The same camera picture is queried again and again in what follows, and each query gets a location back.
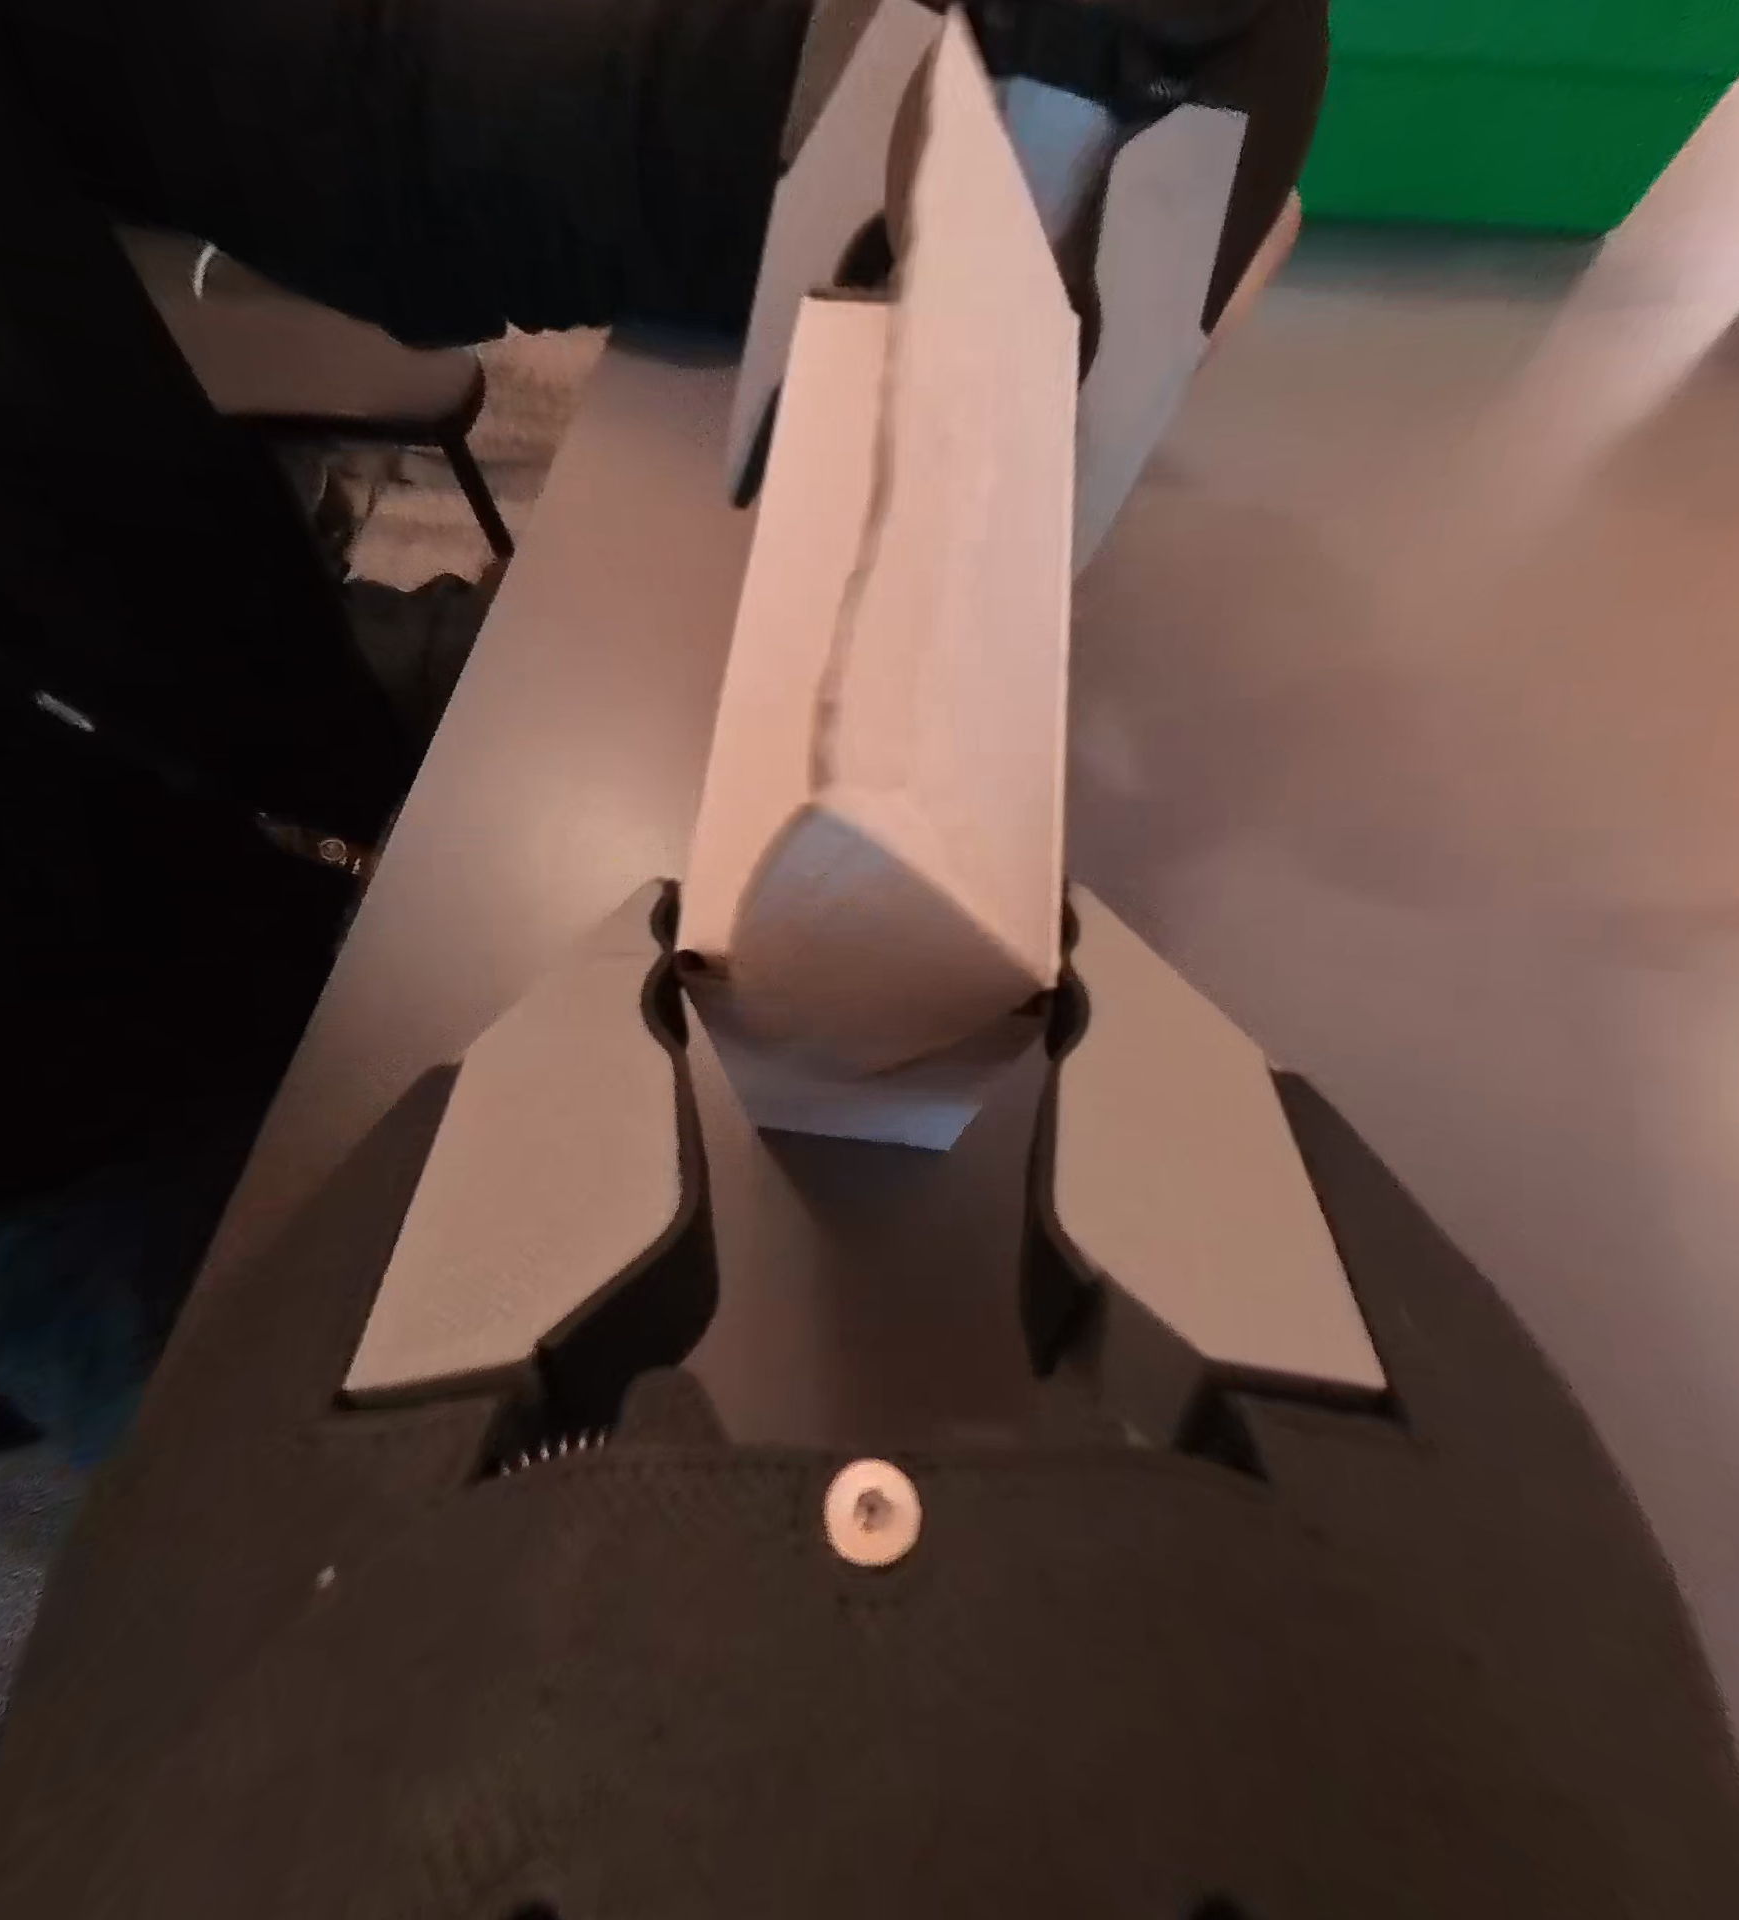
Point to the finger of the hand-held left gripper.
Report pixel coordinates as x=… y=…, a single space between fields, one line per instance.
x=824 y=182
x=1163 y=272

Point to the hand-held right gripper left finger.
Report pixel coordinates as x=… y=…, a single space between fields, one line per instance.
x=539 y=1202

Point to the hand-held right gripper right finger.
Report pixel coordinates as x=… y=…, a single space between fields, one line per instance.
x=1199 y=1216

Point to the green plastic bin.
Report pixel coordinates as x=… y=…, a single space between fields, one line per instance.
x=1485 y=106

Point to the white mailer box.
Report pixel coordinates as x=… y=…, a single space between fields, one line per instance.
x=943 y=601

